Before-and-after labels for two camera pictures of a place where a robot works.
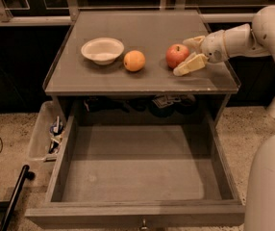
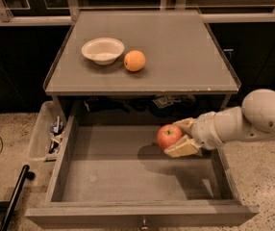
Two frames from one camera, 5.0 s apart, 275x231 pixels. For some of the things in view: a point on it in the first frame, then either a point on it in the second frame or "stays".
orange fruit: x=134 y=61 stays
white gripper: x=212 y=46 -> x=205 y=130
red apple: x=176 y=54 -> x=167 y=135
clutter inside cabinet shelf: x=162 y=105 stays
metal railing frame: x=57 y=5 stays
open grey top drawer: x=139 y=169 stays
